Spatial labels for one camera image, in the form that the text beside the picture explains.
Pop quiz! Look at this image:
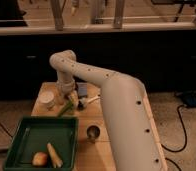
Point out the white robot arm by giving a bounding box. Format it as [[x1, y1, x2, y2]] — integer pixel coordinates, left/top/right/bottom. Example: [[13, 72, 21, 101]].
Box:
[[49, 50, 168, 171]]

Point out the yellow apple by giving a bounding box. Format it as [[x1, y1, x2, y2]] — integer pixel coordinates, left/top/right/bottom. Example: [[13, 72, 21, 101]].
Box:
[[32, 152, 48, 167]]

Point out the white plastic cup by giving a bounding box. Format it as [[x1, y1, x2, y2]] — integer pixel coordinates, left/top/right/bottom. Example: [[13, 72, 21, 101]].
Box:
[[38, 91, 55, 110]]

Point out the blue sponge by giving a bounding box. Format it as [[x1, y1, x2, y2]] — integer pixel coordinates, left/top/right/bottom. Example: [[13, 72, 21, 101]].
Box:
[[77, 83, 88, 98]]

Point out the small metal cup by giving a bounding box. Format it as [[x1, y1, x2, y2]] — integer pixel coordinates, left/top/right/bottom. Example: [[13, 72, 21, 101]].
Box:
[[87, 125, 100, 142]]

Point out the green plastic tray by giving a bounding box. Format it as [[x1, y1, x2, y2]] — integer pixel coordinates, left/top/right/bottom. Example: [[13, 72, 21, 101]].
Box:
[[3, 116, 78, 171]]

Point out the green plastic cup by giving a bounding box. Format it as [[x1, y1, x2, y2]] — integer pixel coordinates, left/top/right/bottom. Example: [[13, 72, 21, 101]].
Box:
[[65, 105, 75, 115]]

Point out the black cable at left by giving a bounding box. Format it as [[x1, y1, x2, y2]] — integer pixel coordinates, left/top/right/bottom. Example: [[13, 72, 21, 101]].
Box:
[[0, 112, 15, 139]]

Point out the black power cable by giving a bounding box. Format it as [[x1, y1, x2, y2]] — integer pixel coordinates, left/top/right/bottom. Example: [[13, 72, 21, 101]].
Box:
[[160, 104, 192, 171]]

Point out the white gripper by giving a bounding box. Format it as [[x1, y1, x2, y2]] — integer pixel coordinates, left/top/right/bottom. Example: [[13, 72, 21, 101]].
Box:
[[56, 71, 78, 106]]

